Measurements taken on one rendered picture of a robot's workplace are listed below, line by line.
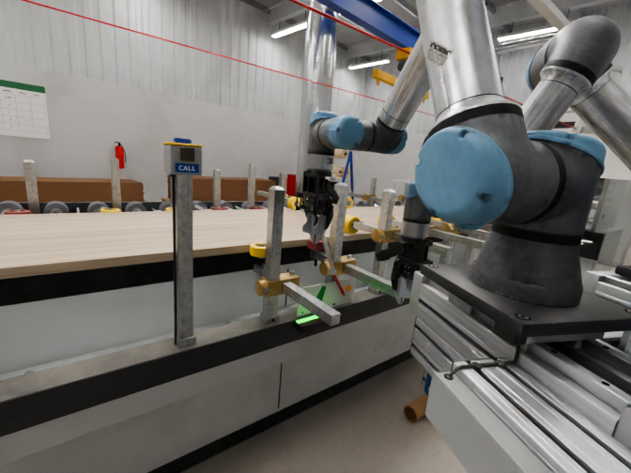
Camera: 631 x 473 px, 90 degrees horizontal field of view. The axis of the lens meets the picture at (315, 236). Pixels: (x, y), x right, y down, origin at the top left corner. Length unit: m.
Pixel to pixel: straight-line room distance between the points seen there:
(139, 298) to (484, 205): 0.96
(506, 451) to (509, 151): 0.31
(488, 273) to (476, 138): 0.23
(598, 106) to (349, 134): 0.56
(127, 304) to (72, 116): 6.99
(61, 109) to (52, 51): 0.98
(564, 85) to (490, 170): 0.45
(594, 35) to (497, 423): 0.70
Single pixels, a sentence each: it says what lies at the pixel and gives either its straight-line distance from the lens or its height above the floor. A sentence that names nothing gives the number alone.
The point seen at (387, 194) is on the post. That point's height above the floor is 1.11.
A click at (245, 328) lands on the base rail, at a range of 1.01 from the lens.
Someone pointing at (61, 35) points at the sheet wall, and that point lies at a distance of 8.16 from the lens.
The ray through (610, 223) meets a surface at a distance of 3.29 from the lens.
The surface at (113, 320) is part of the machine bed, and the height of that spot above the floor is 0.71.
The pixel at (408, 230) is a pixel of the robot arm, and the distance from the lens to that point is 0.90.
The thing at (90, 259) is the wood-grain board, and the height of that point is 0.90.
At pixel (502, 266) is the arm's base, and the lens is 0.54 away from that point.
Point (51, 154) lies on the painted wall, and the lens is 7.89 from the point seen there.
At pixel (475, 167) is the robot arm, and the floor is 1.21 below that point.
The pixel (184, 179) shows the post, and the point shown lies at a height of 1.14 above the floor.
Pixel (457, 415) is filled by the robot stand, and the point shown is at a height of 0.93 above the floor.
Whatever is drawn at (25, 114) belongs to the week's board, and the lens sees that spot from 7.86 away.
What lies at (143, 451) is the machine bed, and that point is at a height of 0.20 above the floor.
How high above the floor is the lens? 1.21
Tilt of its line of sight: 13 degrees down
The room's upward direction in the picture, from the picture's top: 5 degrees clockwise
